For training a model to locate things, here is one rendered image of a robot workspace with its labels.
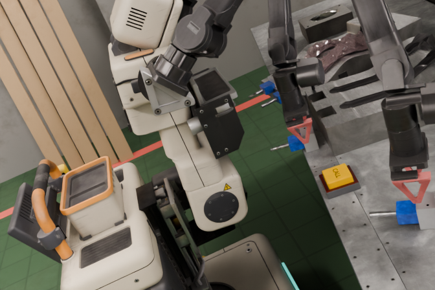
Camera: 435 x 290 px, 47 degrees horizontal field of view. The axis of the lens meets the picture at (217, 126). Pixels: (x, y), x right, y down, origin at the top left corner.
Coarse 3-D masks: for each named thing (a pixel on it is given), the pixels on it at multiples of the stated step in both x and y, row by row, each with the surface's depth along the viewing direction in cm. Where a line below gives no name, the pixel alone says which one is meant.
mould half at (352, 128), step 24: (432, 48) 135; (360, 72) 150; (432, 72) 125; (336, 96) 141; (360, 96) 136; (336, 120) 129; (360, 120) 127; (384, 120) 128; (336, 144) 130; (360, 144) 131
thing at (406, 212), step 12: (432, 192) 100; (396, 204) 102; (408, 204) 101; (420, 204) 98; (432, 204) 97; (372, 216) 104; (384, 216) 103; (396, 216) 100; (408, 216) 99; (420, 216) 98; (432, 216) 97; (420, 228) 99; (432, 228) 98
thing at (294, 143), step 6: (306, 126) 140; (312, 126) 139; (300, 132) 138; (312, 132) 136; (288, 138) 140; (294, 138) 139; (312, 138) 136; (282, 144) 140; (288, 144) 139; (294, 144) 138; (300, 144) 137; (306, 144) 137; (312, 144) 137; (294, 150) 138; (306, 150) 138; (312, 150) 138
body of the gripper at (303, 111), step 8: (296, 88) 130; (280, 96) 132; (288, 96) 130; (296, 96) 131; (288, 104) 132; (296, 104) 131; (304, 104) 133; (288, 112) 132; (296, 112) 131; (304, 112) 130; (288, 120) 131
